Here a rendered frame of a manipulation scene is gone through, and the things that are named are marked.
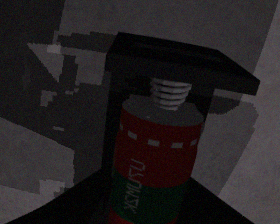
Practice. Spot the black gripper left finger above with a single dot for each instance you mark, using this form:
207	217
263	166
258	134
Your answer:
85	203

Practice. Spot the red and green battery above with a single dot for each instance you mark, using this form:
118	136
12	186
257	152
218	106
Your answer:
152	164

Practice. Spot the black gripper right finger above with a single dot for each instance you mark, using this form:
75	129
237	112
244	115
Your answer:
201	206

